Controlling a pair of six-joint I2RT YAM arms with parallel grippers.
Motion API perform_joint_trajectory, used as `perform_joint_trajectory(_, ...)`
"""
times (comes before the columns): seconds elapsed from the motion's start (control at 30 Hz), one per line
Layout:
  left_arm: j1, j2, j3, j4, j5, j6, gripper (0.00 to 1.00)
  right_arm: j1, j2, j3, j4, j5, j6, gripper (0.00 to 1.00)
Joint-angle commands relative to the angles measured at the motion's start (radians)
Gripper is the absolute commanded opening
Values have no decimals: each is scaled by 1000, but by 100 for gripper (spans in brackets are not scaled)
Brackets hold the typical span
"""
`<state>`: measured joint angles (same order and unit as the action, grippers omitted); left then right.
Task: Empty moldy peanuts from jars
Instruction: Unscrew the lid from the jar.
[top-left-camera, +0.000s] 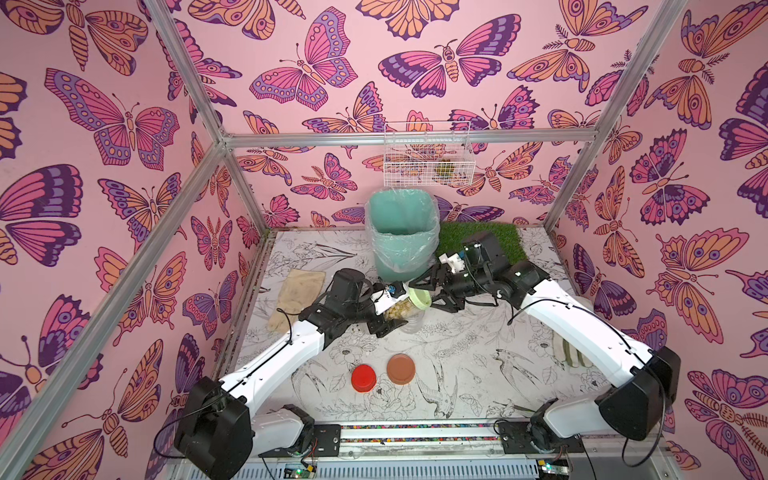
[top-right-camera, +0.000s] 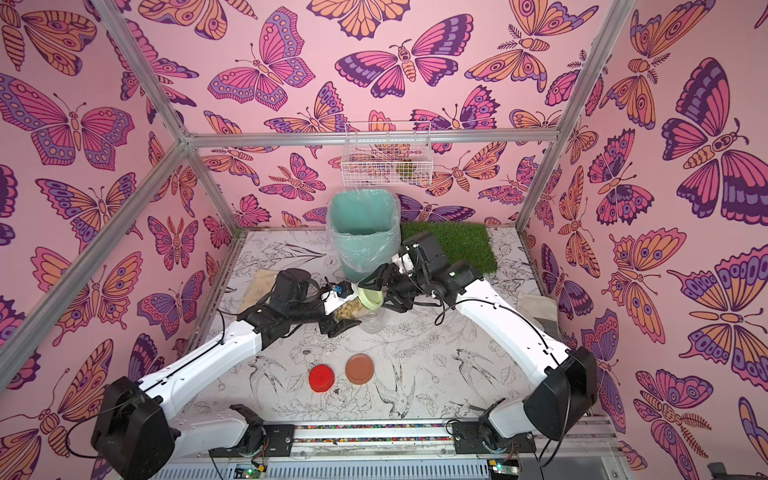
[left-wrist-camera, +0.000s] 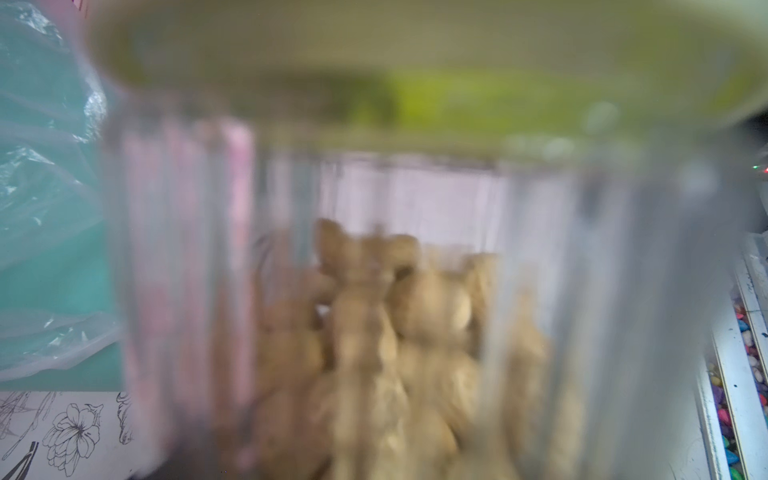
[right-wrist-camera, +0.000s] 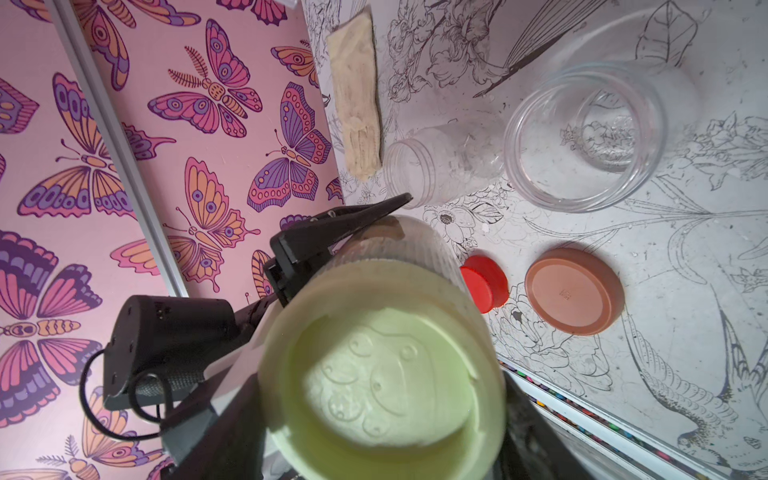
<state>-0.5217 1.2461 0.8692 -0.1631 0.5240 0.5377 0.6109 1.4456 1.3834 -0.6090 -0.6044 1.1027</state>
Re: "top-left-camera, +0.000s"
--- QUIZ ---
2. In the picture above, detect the beige work glove left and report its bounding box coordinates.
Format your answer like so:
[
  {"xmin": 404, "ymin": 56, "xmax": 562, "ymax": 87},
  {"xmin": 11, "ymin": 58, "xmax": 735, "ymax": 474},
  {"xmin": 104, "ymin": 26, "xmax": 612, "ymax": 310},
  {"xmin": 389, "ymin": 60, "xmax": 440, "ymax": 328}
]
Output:
[{"xmin": 267, "ymin": 269, "xmax": 326, "ymax": 333}]

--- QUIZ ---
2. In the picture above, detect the green artificial grass mat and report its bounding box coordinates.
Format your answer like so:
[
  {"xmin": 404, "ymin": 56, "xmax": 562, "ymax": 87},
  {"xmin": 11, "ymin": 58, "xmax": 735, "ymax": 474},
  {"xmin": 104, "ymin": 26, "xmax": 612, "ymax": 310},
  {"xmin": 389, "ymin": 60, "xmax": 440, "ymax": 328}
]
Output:
[{"xmin": 435, "ymin": 222, "xmax": 527, "ymax": 264}]

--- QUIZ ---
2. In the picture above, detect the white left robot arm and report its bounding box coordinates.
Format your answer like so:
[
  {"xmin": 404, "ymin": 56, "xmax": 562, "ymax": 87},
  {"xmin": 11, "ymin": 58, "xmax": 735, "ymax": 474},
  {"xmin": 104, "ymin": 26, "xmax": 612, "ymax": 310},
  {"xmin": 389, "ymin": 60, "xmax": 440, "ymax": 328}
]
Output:
[{"xmin": 174, "ymin": 268, "xmax": 407, "ymax": 479}]

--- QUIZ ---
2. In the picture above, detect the green lid peanut jar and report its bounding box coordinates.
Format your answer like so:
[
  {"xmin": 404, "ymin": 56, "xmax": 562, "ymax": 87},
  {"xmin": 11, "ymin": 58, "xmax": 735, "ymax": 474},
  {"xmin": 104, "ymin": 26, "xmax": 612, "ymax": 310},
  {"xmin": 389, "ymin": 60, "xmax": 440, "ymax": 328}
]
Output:
[{"xmin": 384, "ymin": 298, "xmax": 429, "ymax": 334}]

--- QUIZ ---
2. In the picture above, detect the white wire basket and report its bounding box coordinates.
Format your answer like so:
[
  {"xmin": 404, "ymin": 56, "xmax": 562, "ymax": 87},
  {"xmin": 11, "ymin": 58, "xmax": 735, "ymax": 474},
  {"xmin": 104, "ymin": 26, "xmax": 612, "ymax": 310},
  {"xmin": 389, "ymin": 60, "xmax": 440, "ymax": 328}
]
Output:
[{"xmin": 381, "ymin": 130, "xmax": 476, "ymax": 188}]

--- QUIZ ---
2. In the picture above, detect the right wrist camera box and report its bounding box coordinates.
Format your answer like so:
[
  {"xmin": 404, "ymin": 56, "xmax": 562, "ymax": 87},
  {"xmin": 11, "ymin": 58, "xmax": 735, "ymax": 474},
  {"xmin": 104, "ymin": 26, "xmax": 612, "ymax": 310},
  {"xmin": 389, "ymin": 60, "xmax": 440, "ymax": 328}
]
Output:
[{"xmin": 438, "ymin": 252, "xmax": 466, "ymax": 274}]

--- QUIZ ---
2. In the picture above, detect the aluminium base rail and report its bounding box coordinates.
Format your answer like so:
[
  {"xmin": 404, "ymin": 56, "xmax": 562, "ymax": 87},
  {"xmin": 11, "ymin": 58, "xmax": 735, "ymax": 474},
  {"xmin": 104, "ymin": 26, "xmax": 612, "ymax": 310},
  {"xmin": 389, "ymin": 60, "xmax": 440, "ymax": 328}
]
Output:
[{"xmin": 161, "ymin": 416, "xmax": 679, "ymax": 480}]

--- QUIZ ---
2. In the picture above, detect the brown jar lid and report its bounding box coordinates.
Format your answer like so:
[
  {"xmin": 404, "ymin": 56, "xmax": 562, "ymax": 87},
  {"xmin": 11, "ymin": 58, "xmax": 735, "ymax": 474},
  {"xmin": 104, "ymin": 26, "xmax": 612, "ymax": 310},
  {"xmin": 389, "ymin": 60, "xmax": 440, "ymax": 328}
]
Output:
[{"xmin": 386, "ymin": 353, "xmax": 416, "ymax": 385}]

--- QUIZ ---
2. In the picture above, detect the green object in basket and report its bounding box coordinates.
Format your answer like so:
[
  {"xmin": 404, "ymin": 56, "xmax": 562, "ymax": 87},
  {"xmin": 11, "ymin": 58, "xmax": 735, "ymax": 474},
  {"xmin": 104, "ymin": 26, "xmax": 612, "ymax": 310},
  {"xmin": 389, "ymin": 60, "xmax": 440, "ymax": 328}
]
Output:
[{"xmin": 434, "ymin": 160, "xmax": 455, "ymax": 181}]

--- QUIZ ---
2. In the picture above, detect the cream work glove right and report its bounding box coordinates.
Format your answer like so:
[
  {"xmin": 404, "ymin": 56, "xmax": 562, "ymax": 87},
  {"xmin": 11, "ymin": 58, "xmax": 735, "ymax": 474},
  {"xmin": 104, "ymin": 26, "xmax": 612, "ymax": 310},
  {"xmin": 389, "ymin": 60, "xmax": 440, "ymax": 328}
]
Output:
[{"xmin": 552, "ymin": 334, "xmax": 593, "ymax": 368}]

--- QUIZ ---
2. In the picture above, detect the mint green trash bin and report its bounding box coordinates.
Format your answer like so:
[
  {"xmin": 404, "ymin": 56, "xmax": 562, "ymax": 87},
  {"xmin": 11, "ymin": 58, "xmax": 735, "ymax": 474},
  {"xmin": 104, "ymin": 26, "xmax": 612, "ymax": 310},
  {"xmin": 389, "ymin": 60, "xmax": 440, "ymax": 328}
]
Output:
[{"xmin": 367, "ymin": 189, "xmax": 440, "ymax": 284}]

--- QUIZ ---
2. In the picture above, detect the red jar lid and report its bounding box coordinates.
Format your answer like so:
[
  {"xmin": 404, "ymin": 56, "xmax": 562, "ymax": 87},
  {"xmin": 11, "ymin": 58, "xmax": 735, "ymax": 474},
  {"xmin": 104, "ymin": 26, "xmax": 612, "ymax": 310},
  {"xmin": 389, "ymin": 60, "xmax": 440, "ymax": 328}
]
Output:
[{"xmin": 350, "ymin": 364, "xmax": 377, "ymax": 393}]

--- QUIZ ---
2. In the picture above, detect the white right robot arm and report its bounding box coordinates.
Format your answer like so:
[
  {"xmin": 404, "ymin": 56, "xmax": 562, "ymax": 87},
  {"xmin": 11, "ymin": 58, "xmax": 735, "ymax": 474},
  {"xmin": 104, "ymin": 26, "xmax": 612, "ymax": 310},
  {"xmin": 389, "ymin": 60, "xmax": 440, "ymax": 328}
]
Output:
[{"xmin": 410, "ymin": 231, "xmax": 681, "ymax": 451}]

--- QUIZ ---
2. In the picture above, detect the aluminium frame post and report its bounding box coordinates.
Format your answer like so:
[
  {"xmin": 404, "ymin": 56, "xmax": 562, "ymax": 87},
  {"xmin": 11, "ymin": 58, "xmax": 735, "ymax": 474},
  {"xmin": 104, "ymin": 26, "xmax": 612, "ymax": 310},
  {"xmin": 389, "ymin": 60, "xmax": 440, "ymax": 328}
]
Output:
[{"xmin": 542, "ymin": 0, "xmax": 688, "ymax": 232}]

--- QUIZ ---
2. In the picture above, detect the clear plastic bin liner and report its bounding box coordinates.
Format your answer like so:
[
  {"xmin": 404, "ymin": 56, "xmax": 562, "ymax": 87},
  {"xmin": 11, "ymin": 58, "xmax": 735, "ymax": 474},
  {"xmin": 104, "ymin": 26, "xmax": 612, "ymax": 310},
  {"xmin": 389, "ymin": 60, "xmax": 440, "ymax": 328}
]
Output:
[{"xmin": 363, "ymin": 187, "xmax": 445, "ymax": 280}]

